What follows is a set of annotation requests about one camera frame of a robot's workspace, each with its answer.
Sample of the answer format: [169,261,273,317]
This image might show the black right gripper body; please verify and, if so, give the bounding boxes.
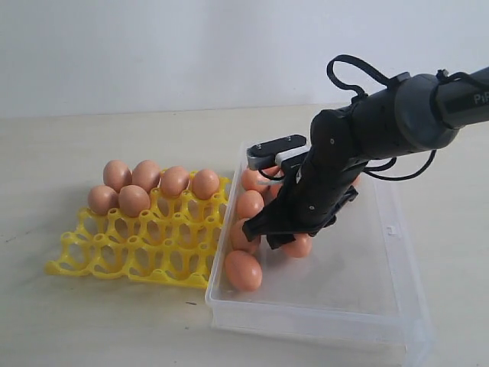
[274,148,367,233]

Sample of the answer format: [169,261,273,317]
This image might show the brown egg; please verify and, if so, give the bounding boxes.
[241,168,269,193]
[160,166,189,197]
[132,160,160,193]
[118,185,151,217]
[230,218,261,255]
[264,166,283,203]
[236,190,264,219]
[281,233,313,258]
[87,185,118,216]
[191,169,220,200]
[225,250,263,291]
[102,160,132,193]

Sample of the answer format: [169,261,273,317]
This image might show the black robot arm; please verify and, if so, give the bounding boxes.
[242,69,488,248]

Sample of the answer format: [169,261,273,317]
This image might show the clear plastic container box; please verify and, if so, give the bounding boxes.
[206,144,434,366]

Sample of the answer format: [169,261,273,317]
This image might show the yellow plastic egg tray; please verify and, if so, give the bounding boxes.
[44,177,232,289]

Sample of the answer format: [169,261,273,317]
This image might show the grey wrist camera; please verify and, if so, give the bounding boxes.
[246,134,309,171]

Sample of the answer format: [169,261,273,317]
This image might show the black cable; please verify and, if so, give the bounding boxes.
[326,54,489,180]

